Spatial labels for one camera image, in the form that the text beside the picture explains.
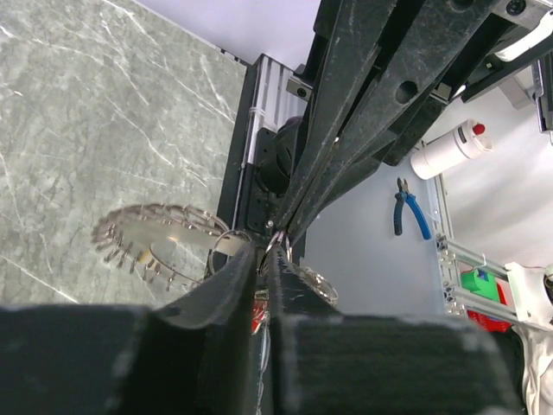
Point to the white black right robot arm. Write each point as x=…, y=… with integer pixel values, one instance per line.
x=274, y=168

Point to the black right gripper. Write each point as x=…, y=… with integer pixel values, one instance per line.
x=376, y=68

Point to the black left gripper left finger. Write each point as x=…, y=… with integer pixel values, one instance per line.
x=189, y=357

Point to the red key tag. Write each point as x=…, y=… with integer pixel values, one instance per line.
x=260, y=315

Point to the green red plastic block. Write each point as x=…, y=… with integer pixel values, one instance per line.
x=487, y=285

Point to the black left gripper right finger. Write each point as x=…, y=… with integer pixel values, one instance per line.
x=325, y=362

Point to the white red spray can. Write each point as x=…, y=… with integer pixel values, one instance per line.
x=467, y=141

